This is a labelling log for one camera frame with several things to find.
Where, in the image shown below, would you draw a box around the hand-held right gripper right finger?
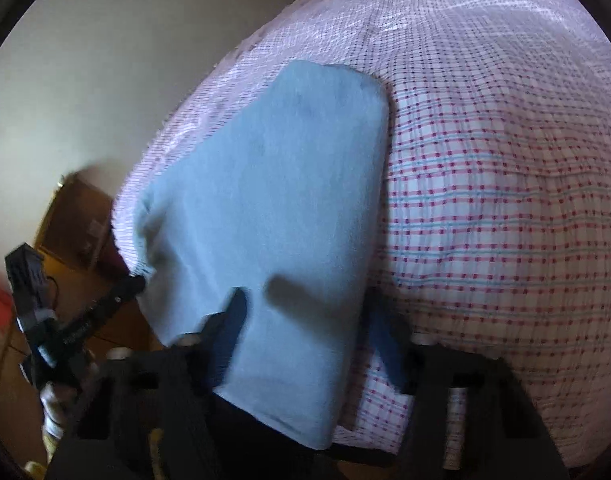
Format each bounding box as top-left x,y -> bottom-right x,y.
368,305 -> 572,480

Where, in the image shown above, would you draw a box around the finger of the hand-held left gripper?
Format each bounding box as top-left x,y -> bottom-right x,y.
60,275 -> 147,357

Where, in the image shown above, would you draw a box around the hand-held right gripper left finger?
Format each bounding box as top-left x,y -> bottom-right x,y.
45,287 -> 249,480

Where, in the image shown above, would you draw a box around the light blue pants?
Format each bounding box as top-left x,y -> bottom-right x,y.
134,59 -> 391,452

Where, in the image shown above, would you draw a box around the wooden bedside cabinet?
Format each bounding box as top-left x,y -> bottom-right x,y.
34,172 -> 136,283

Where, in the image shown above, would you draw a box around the person's dark trousers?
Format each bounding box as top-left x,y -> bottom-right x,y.
205,392 -> 401,480

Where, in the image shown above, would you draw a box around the pink checked bedspread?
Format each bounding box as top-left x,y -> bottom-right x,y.
110,0 -> 611,472

